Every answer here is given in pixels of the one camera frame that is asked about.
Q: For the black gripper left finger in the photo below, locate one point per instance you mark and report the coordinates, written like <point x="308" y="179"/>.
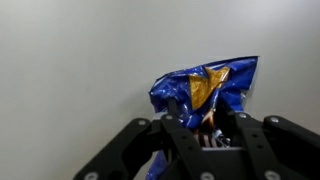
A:
<point x="140" y="143"/>

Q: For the blue snack packet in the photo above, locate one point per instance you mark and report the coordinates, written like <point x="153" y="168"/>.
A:
<point x="206" y="90"/>

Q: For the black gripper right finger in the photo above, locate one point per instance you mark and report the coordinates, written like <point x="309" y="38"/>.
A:
<point x="276" y="143"/>

